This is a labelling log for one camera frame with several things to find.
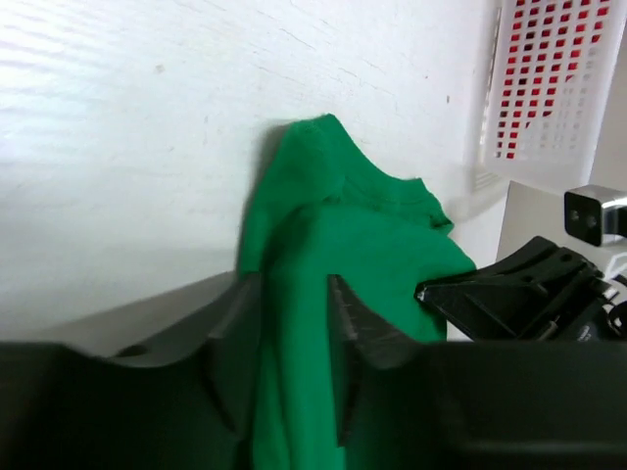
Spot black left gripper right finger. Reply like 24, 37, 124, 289
327, 275, 626, 469

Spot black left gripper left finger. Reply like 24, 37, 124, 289
1, 272, 262, 469

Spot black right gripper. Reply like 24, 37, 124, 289
414, 236, 626, 342

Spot green t shirt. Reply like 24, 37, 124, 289
238, 114, 475, 469

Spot red t shirt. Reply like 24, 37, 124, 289
495, 0, 616, 161

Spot white plastic basket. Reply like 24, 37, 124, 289
469, 1, 626, 193

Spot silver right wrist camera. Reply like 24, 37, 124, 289
563, 184, 626, 247

